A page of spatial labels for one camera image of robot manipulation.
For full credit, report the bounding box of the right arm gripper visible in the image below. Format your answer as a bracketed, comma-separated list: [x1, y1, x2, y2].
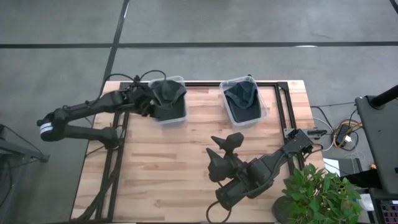
[205, 134, 253, 188]

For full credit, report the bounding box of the olive green cap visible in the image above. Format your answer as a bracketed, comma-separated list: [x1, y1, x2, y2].
[151, 80, 188, 122]

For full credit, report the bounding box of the dark navy denim cap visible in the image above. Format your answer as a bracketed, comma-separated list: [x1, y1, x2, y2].
[223, 81, 262, 124]

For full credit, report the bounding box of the clear plastic bin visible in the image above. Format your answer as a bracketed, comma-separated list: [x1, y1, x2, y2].
[147, 75, 188, 125]
[219, 76, 269, 127]

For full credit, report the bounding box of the potted green plant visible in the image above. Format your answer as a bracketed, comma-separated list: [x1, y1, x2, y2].
[272, 163, 363, 224]

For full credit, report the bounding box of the white sheet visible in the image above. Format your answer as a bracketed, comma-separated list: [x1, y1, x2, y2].
[323, 157, 343, 175]

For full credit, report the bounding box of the black metal stand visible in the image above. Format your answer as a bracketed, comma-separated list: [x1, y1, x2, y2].
[0, 123, 50, 224]

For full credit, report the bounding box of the black keyboard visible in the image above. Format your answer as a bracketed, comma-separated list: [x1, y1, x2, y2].
[379, 198, 398, 224]

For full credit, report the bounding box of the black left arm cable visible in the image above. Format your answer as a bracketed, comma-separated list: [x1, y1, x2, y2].
[99, 69, 168, 100]

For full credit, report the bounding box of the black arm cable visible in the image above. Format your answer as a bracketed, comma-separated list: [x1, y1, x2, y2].
[205, 200, 233, 224]
[99, 69, 168, 100]

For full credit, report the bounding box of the black aluminium frame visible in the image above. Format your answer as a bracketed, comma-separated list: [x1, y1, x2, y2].
[93, 74, 307, 222]

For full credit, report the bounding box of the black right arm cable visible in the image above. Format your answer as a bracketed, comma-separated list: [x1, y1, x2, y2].
[205, 200, 233, 224]

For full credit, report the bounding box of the black cable bundle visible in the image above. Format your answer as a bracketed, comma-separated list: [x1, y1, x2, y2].
[74, 149, 123, 222]

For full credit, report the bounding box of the yellow cable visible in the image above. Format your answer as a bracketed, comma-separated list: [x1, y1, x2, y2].
[332, 120, 363, 149]

